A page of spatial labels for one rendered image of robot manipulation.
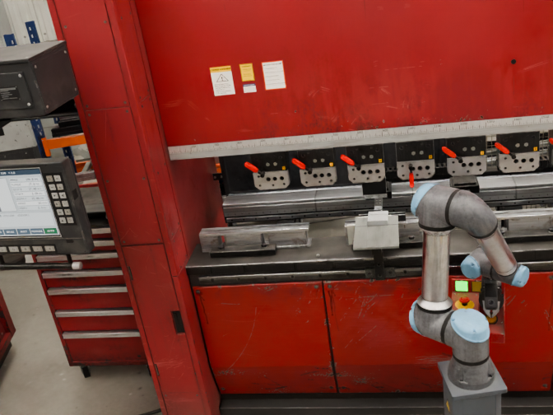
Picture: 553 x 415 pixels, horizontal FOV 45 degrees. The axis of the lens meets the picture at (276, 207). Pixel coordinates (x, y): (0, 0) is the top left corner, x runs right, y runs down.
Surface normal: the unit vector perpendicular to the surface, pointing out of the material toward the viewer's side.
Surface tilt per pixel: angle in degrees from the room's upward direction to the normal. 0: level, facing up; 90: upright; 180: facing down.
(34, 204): 90
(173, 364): 90
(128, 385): 0
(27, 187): 90
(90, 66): 90
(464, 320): 7
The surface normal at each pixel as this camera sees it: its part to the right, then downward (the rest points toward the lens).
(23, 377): -0.14, -0.89
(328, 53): -0.15, 0.44
